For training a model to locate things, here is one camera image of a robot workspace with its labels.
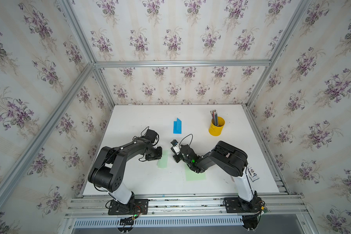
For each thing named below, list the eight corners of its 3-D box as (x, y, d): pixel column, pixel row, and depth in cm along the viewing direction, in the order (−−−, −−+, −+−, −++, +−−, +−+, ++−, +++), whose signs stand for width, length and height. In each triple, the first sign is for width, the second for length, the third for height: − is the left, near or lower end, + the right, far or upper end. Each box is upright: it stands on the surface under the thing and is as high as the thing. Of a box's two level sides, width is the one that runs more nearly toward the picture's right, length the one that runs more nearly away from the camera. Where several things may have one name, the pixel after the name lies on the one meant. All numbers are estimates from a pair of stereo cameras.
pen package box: (252, 182, 83) (254, 181, 82) (243, 169, 88) (245, 168, 86) (258, 179, 84) (260, 178, 83) (249, 166, 89) (250, 165, 88)
